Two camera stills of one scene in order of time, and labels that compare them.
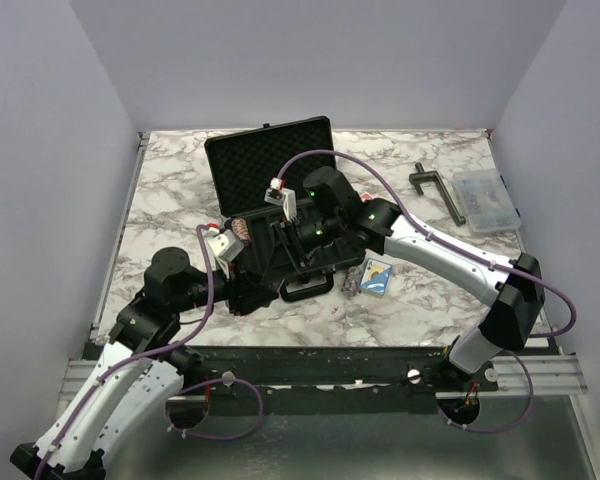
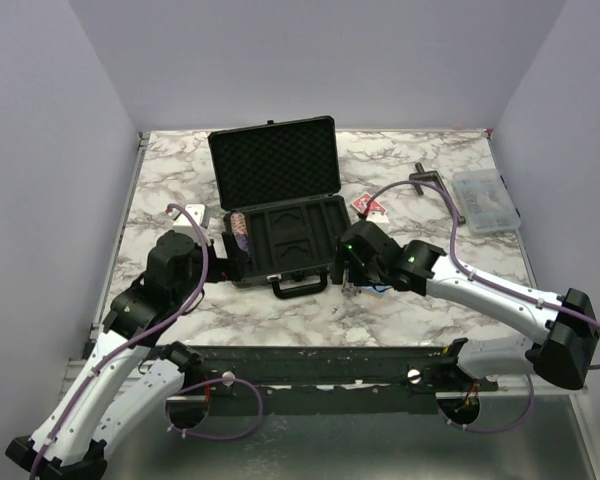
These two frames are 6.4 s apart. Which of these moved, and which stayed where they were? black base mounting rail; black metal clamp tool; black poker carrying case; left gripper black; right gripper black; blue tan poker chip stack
Moved: left gripper black; right gripper black
Stayed: black metal clamp tool; blue tan poker chip stack; black poker carrying case; black base mounting rail
